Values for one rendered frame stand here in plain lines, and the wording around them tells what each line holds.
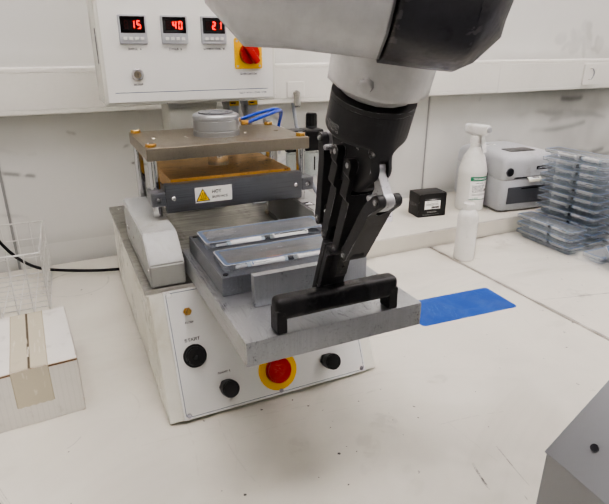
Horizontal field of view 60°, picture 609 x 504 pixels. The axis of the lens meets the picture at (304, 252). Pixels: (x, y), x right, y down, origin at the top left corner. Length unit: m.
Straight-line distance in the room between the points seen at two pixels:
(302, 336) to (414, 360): 0.40
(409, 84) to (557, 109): 1.74
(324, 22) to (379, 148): 0.17
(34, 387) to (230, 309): 0.34
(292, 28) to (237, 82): 0.76
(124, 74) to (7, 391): 0.56
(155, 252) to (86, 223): 0.66
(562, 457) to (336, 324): 0.28
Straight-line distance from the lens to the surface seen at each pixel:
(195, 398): 0.80
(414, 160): 1.75
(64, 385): 0.85
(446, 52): 0.33
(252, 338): 0.56
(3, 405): 0.86
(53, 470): 0.79
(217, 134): 0.91
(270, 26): 0.33
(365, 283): 0.59
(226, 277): 0.64
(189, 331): 0.79
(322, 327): 0.58
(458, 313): 1.11
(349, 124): 0.45
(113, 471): 0.76
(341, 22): 0.32
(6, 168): 1.40
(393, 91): 0.43
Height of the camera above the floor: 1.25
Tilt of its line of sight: 21 degrees down
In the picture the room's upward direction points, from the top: straight up
